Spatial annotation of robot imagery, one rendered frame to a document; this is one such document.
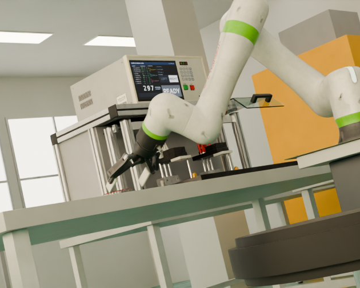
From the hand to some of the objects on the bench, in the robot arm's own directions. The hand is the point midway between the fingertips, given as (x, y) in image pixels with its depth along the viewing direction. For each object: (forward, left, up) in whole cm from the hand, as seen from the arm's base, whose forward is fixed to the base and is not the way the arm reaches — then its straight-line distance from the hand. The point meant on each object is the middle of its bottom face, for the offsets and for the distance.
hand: (126, 184), depth 243 cm
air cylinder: (+4, -38, -3) cm, 39 cm away
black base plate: (-13, -46, -5) cm, 48 cm away
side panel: (+34, -27, -6) cm, 44 cm away
